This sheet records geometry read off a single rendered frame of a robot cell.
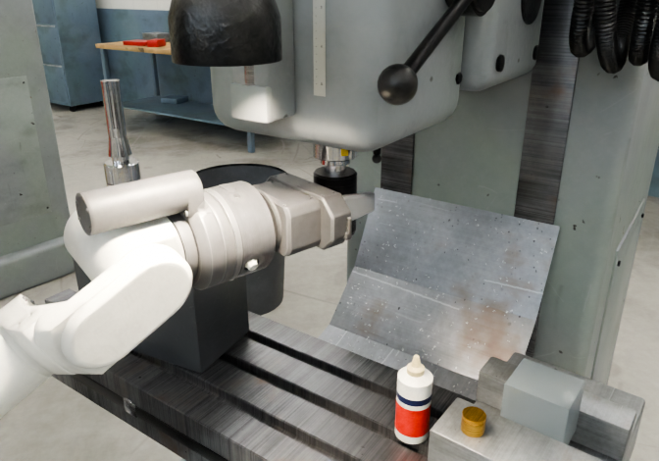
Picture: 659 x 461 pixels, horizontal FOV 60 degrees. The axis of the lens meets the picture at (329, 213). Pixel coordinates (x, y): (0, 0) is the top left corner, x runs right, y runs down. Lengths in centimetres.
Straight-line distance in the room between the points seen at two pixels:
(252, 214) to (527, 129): 51
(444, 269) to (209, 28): 69
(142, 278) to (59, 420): 196
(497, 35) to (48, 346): 50
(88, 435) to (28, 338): 183
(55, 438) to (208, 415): 158
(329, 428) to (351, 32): 47
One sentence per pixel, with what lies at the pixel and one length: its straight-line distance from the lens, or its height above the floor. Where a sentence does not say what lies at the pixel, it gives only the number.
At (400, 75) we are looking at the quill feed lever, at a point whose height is 139.
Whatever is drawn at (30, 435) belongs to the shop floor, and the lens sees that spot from 238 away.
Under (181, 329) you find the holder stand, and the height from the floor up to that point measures 102.
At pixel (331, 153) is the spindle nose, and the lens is 58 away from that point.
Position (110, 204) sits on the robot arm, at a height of 129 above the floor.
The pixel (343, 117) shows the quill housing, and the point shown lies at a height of 134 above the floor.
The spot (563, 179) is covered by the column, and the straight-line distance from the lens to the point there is 91.
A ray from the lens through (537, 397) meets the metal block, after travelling 58.
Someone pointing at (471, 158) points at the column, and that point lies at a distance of 95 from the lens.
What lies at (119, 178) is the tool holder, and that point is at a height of 120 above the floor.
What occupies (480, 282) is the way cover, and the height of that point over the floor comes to 101.
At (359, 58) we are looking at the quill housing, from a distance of 47.
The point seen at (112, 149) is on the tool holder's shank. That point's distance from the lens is 84.
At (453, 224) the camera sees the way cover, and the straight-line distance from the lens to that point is 97.
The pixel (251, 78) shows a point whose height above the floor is 138.
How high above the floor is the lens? 144
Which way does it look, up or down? 21 degrees down
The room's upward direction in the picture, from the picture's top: straight up
